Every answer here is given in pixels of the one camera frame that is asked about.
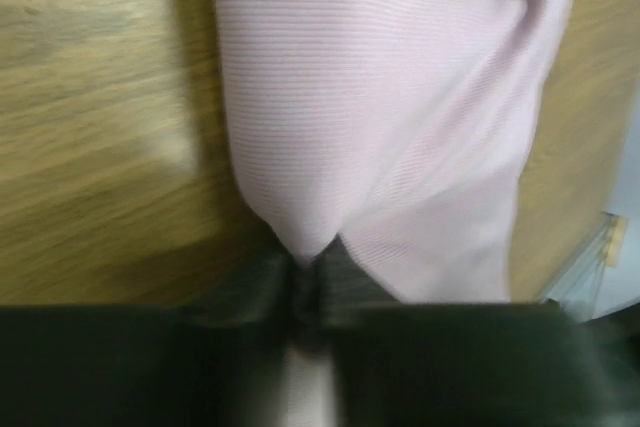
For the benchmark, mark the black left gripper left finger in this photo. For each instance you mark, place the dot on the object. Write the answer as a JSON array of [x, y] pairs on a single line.
[[218, 361]]

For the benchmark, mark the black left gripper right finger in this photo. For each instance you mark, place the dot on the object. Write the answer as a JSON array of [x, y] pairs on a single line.
[[475, 364]]

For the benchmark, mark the pink tank top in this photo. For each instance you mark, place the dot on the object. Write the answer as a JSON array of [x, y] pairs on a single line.
[[395, 131]]

